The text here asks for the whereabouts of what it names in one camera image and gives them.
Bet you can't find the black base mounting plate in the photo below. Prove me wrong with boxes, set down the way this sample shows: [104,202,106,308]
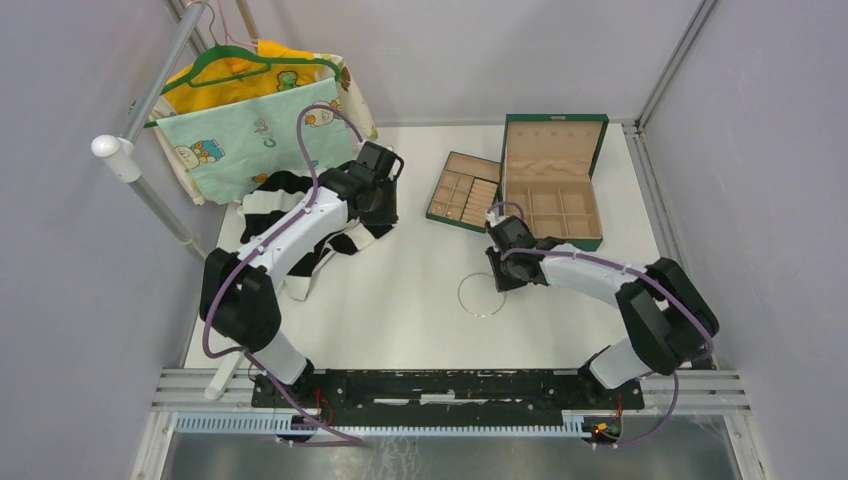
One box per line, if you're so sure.
[288,369,645,427]

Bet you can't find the green jewelry box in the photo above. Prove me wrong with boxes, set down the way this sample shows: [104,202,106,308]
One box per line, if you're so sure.
[498,113,609,252]

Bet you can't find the mint cartoon print cloth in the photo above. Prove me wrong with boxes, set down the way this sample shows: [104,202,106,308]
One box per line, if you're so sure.
[156,79,353,205]

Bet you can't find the yellow cartoon garment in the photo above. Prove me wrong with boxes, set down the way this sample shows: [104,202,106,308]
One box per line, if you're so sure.
[148,39,379,203]

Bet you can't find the green jewelry tray with compartments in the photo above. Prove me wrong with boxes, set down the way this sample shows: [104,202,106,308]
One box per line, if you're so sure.
[425,151,501,233]

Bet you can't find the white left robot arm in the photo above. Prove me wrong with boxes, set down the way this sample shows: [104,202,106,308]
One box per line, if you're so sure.
[199,141,405,408]

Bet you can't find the black white striped cloth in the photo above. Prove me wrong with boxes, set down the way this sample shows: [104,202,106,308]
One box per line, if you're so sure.
[237,171,397,301]

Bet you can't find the silver hoop necklace with pearls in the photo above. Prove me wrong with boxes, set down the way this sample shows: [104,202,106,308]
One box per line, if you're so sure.
[457,271,508,320]

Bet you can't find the silver clothes rack pole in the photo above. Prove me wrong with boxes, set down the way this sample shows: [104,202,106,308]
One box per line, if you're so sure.
[90,0,220,272]

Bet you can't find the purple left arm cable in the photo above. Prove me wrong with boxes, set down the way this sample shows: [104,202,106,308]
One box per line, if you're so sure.
[201,103,367,448]

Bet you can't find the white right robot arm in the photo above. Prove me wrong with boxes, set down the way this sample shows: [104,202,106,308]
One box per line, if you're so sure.
[485,211,719,408]

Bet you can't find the green clothes hanger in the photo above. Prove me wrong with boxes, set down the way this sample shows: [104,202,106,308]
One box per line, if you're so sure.
[145,41,343,137]

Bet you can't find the white slotted cable duct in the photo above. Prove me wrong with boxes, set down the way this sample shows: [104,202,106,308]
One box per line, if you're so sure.
[173,413,591,439]

